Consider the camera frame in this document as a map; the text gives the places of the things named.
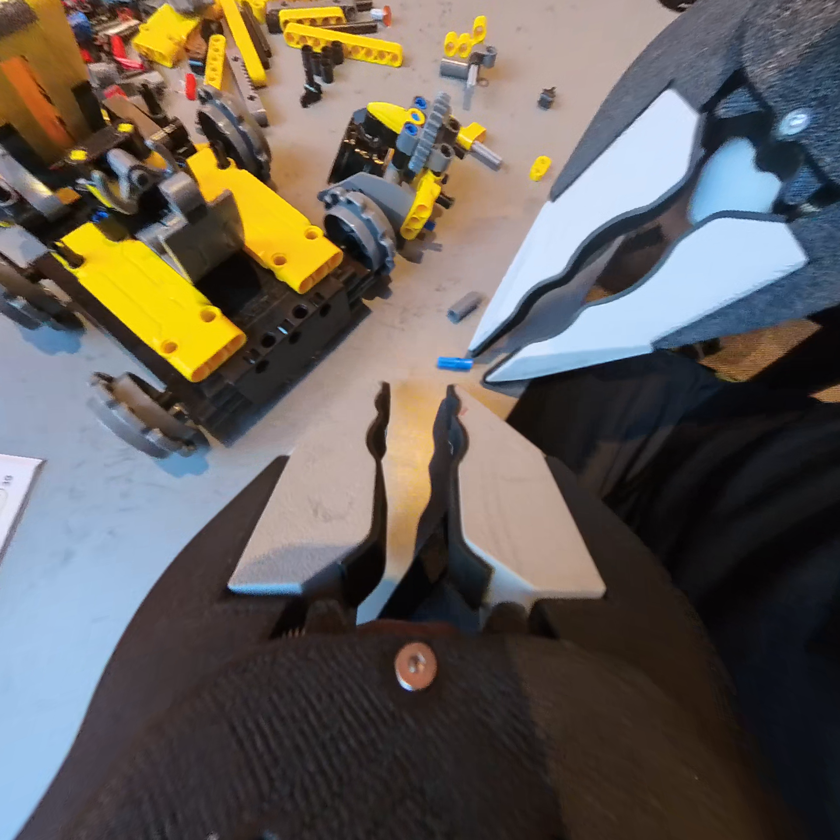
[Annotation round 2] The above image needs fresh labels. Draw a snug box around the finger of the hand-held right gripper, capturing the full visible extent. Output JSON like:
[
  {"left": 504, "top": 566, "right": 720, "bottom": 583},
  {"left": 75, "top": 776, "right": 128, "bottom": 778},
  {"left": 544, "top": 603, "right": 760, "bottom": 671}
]
[
  {"left": 484, "top": 213, "right": 809, "bottom": 385},
  {"left": 467, "top": 87, "right": 708, "bottom": 358}
]

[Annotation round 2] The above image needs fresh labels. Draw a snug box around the black triple connector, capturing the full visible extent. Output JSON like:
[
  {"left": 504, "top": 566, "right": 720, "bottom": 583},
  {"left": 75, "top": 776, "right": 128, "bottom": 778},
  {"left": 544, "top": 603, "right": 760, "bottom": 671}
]
[{"left": 298, "top": 41, "right": 347, "bottom": 86}]

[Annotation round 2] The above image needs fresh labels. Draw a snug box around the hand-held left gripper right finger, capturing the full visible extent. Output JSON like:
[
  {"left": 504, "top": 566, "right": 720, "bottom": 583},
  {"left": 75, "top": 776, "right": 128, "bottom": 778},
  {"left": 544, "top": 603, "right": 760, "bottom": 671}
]
[{"left": 428, "top": 383, "right": 607, "bottom": 619}]

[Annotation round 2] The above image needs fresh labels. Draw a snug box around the yellow grey axle assembly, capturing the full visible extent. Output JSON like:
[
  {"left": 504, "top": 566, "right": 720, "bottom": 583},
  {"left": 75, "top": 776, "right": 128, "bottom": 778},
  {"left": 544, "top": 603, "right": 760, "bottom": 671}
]
[{"left": 438, "top": 14, "right": 498, "bottom": 111}]

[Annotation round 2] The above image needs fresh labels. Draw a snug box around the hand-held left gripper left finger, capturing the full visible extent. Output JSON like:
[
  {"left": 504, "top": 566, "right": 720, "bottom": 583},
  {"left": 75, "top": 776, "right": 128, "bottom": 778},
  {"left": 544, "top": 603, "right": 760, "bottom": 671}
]
[{"left": 227, "top": 382, "right": 392, "bottom": 610}]

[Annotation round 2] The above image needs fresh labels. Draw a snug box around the pile of yellow beams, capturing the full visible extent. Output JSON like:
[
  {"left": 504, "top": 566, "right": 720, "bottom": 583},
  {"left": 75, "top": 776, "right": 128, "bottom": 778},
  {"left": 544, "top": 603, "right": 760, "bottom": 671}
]
[{"left": 131, "top": 0, "right": 404, "bottom": 89}]

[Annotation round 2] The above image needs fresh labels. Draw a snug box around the white instruction booklet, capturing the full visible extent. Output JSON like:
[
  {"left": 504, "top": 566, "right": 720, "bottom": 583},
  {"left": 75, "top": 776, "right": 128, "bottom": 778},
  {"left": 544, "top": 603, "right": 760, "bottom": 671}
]
[{"left": 0, "top": 453, "right": 46, "bottom": 562}]

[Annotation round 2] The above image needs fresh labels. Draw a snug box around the small gear wheel assembly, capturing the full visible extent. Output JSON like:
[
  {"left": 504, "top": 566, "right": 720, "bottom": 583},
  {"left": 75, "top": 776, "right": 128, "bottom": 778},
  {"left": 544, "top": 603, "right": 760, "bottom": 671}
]
[{"left": 318, "top": 92, "right": 505, "bottom": 271}]

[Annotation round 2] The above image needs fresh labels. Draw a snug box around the black yellow toy vehicle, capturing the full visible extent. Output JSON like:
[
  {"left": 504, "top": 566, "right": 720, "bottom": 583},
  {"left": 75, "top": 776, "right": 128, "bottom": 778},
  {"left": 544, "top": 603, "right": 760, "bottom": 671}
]
[{"left": 0, "top": 0, "right": 398, "bottom": 459}]

